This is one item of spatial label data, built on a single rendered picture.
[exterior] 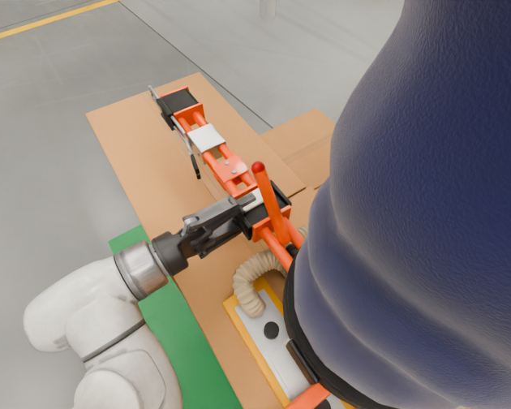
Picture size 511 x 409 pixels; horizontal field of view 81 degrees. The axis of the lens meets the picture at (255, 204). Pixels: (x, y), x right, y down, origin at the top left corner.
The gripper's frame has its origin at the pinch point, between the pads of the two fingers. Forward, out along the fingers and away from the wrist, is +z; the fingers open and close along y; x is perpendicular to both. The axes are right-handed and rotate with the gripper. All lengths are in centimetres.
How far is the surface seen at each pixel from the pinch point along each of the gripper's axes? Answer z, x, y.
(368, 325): -10.4, 27.1, -31.4
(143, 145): -10.4, -41.6, 13.4
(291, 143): 52, -48, 54
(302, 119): 67, -57, 54
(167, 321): -37, -25, 107
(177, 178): -7.8, -25.4, 13.4
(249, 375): -16.9, 22.9, 12.7
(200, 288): -16.6, 4.0, 12.7
